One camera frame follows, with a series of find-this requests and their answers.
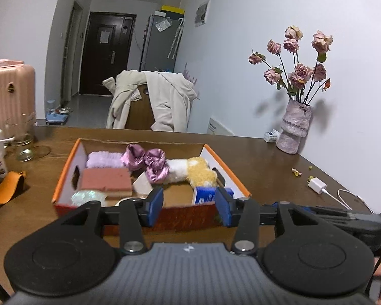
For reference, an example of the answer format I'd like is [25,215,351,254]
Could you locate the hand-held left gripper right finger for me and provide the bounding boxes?
[215,186,320,257]

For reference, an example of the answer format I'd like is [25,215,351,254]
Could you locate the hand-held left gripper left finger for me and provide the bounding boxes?
[60,187,165,255]

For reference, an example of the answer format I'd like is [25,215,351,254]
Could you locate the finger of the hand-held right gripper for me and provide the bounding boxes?
[306,206,355,220]

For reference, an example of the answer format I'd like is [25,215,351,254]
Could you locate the orange cardboard box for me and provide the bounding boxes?
[52,138,252,236]

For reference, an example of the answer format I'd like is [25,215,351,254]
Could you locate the yellow and white plush toy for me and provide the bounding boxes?
[163,157,218,186]

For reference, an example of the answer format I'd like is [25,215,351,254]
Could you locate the blue tissue pack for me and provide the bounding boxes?
[191,186,235,205]

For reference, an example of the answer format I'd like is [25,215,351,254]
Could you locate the beige wedge sponge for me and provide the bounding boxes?
[132,172,154,197]

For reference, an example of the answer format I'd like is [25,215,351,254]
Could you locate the white charger plug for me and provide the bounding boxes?
[308,179,327,194]

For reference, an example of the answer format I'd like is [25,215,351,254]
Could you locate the purple satin scrunchie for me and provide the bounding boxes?
[121,144,147,171]
[144,148,169,184]

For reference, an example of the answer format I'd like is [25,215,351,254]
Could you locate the small crumpled wrapper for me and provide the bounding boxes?
[291,165,315,181]

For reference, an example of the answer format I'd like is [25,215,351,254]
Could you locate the pink sponge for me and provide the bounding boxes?
[78,168,133,199]

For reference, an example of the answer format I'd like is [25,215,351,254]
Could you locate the clear round puff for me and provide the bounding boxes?
[71,190,108,207]

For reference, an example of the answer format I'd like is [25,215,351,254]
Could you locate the lavender fluffy cloth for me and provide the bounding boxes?
[86,151,126,169]

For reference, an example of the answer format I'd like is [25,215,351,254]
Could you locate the wooden chair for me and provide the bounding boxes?
[125,84,156,131]

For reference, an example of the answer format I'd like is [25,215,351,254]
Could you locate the pink textured vase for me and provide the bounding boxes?
[276,99,313,155]

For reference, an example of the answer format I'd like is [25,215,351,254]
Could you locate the beige coat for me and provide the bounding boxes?
[102,70,199,132]

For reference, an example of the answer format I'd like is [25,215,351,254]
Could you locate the blue pet feeder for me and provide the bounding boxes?
[45,100,71,124]

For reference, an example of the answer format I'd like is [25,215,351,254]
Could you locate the dried pink roses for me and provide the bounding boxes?
[248,25,333,105]

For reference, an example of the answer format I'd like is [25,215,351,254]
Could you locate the dark entrance door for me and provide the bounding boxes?
[79,12,137,96]

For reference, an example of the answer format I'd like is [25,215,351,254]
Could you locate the glass jar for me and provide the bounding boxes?
[5,114,35,162]

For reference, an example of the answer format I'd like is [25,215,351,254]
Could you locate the grey refrigerator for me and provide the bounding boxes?
[140,13,185,72]

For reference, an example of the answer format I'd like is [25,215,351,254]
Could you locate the white folded umbrella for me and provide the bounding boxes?
[167,17,185,59]

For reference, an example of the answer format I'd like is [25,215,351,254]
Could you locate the clear plastic bag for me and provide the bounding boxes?
[155,19,172,33]

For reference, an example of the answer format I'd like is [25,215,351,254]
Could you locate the pink suitcase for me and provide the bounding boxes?
[0,60,36,134]

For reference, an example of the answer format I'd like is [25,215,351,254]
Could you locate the yellow and black box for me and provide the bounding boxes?
[161,5,185,16]

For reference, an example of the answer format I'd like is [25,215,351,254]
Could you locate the white charging cable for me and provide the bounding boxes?
[324,189,375,214]

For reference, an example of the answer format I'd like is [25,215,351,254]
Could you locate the white wall heater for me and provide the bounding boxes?
[208,116,235,135]

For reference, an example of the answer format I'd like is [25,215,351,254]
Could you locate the orange strap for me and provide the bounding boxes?
[0,171,27,212]

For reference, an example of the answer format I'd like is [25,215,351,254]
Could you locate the wall electrical panel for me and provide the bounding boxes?
[194,2,210,27]

